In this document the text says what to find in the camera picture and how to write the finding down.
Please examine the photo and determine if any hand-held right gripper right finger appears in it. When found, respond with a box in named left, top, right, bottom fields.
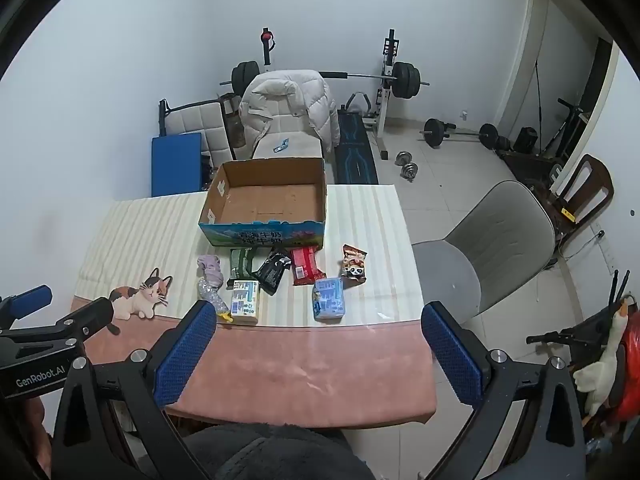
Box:
left=421, top=301, right=587, bottom=480

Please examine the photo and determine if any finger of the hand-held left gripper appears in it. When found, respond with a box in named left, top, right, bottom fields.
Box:
left=0, top=285, right=54, bottom=333
left=47, top=296, right=121, bottom=347

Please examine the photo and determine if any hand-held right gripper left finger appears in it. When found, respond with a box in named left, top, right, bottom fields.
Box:
left=51, top=300, right=218, bottom=480

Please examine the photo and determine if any clear plastic bottle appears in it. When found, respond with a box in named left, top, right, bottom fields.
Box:
left=197, top=277, right=235, bottom=323

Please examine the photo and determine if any purple cloth bundle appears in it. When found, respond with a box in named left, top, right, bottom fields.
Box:
left=197, top=255, right=226, bottom=288

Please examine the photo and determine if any green packet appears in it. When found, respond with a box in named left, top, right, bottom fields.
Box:
left=227, top=247, right=261, bottom=286

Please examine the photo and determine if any black packet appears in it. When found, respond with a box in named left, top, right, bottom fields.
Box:
left=255, top=250, right=292, bottom=296

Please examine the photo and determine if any orange panda snack packet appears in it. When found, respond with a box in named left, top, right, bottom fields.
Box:
left=341, top=244, right=368, bottom=287

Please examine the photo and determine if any blue tissue pack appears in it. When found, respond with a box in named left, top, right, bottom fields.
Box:
left=312, top=277, right=346, bottom=322

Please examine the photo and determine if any red packet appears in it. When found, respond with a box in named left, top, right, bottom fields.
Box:
left=290, top=246, right=327, bottom=287

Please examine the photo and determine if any cardboard box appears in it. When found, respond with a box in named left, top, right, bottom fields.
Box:
left=198, top=157, right=328, bottom=250

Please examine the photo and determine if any calico cat plush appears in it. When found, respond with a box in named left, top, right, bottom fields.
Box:
left=109, top=268, right=173, bottom=321

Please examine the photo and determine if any folded black scooter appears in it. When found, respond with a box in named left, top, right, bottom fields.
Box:
left=525, top=329, right=608, bottom=361

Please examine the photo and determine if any dark fleece clothing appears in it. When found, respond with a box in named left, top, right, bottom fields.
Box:
left=182, top=422, right=376, bottom=480

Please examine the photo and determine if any grey shell chair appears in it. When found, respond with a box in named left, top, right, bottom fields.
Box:
left=411, top=180, right=557, bottom=326

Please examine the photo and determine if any white goose plush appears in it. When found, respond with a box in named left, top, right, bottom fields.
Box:
left=572, top=297, right=640, bottom=416

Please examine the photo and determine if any blue foam mat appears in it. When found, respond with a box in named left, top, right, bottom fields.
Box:
left=151, top=131, right=203, bottom=197

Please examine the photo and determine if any red bag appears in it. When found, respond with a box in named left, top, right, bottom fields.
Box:
left=612, top=310, right=640, bottom=421

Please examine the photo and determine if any brown wooden chair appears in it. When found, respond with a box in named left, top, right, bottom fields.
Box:
left=542, top=154, right=615, bottom=261

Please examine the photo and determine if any short barbell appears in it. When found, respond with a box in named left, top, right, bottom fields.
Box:
left=419, top=118, right=501, bottom=150

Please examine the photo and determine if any black and blue bench pad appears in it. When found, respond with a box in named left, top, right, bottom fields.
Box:
left=334, top=110, right=378, bottom=184

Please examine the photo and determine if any white padded black-framed chair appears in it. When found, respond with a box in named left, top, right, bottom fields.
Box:
left=159, top=99, right=236, bottom=166

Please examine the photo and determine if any black bag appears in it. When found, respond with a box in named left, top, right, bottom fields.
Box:
left=515, top=127, right=538, bottom=154

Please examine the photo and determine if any beige padded chair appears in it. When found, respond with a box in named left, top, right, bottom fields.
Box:
left=250, top=130, right=323, bottom=161

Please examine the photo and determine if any black kick scooter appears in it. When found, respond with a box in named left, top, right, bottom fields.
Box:
left=542, top=100, right=590, bottom=161

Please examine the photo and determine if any white weight rack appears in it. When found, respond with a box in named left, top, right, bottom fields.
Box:
left=259, top=27, right=401, bottom=161

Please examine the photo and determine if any white puffer jacket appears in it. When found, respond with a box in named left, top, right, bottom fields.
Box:
left=239, top=68, right=340, bottom=161

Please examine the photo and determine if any barbell with black plates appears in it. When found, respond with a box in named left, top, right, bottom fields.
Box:
left=220, top=60, right=431, bottom=100

